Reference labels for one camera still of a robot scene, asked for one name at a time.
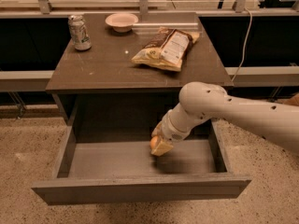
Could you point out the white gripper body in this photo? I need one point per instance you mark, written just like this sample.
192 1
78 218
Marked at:
171 130

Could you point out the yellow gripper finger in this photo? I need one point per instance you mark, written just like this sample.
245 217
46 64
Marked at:
157 130
162 147

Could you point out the orange fruit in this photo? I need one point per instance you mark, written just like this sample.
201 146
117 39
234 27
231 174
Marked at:
153 142

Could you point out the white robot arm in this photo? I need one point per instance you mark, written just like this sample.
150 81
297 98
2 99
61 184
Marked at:
199 102

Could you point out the grey open top drawer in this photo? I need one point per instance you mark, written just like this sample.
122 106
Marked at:
106 157

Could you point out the brown yellow chip bag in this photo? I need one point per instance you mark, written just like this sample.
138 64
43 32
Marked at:
167 49

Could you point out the white ceramic bowl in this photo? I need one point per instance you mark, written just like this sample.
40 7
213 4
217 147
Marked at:
122 22

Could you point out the green white soda can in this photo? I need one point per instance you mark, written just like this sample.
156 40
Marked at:
78 32

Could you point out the metal railing frame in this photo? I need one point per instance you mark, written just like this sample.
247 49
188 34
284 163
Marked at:
143 0

